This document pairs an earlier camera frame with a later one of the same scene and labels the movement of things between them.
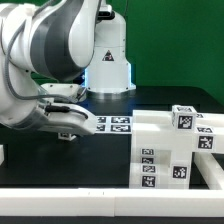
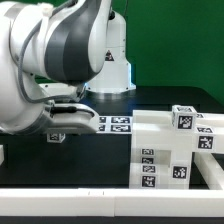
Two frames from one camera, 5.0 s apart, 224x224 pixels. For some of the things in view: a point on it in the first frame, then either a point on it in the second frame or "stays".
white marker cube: [184, 117] stays
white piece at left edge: [1, 154] stays
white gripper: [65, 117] stays
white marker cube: [70, 137] to [55, 137]
